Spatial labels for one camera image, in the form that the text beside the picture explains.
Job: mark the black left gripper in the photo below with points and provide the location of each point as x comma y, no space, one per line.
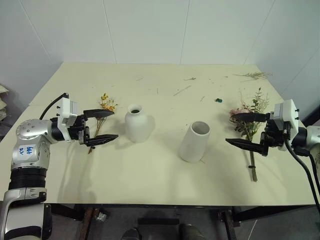
78,130

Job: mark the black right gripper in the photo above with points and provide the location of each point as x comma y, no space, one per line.
273,136

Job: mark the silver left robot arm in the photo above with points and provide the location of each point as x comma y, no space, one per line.
28,147

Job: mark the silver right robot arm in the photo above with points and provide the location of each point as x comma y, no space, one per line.
308,138

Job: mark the round white narrow-neck vase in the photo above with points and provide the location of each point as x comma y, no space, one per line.
138,125

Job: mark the tall white cylindrical vase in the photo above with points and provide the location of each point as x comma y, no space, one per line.
193,143

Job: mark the pink flower bunch with greenery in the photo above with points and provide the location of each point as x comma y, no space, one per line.
251,130

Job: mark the yellow dried flower bunch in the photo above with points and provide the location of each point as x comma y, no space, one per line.
106,103

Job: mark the small green object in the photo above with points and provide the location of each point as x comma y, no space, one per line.
218,100

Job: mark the pale dried grass sprig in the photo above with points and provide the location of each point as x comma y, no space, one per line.
255,75

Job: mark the long pale twig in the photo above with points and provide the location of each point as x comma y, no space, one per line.
182,90

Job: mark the small dried stem piece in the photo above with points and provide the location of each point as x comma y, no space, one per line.
189,79

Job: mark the small clear plastic piece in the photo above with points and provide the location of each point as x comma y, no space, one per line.
102,216

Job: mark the rusty table leg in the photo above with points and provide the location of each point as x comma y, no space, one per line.
228,225
88,223

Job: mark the dark rounded shape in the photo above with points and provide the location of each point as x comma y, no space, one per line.
131,234

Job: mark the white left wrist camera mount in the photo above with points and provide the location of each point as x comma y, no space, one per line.
65,110

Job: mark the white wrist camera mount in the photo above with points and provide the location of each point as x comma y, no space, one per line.
65,110
286,112

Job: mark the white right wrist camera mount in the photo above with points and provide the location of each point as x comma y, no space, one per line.
286,112

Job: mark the black table frame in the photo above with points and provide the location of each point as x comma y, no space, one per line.
160,207

